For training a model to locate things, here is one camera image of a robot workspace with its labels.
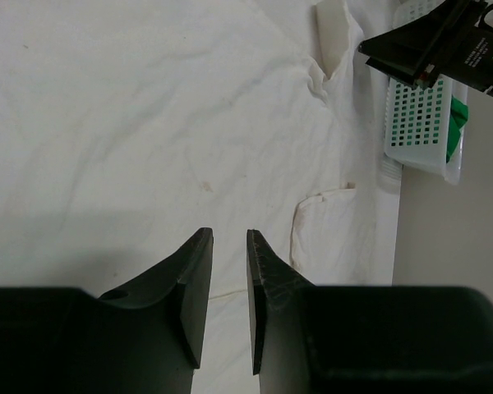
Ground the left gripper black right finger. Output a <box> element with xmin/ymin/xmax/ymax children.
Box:
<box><xmin>246</xmin><ymin>230</ymin><xmax>493</xmax><ymax>393</ymax></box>

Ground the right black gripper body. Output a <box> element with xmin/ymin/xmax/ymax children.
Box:
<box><xmin>440</xmin><ymin>1</ymin><xmax>493</xmax><ymax>98</ymax></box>

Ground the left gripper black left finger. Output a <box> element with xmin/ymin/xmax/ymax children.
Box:
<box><xmin>0</xmin><ymin>228</ymin><xmax>213</xmax><ymax>393</ymax></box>

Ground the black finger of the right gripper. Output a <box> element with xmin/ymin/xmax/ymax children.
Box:
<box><xmin>358</xmin><ymin>0</ymin><xmax>487</xmax><ymax>89</ymax></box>

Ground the white t-shirt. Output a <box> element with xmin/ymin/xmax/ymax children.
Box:
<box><xmin>0</xmin><ymin>0</ymin><xmax>403</xmax><ymax>394</ymax></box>

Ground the green garment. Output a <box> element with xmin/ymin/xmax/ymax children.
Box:
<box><xmin>446</xmin><ymin>96</ymin><xmax>469</xmax><ymax>163</ymax></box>

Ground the white plastic basket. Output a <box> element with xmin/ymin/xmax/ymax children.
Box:
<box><xmin>381</xmin><ymin>0</ymin><xmax>469</xmax><ymax>184</ymax></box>

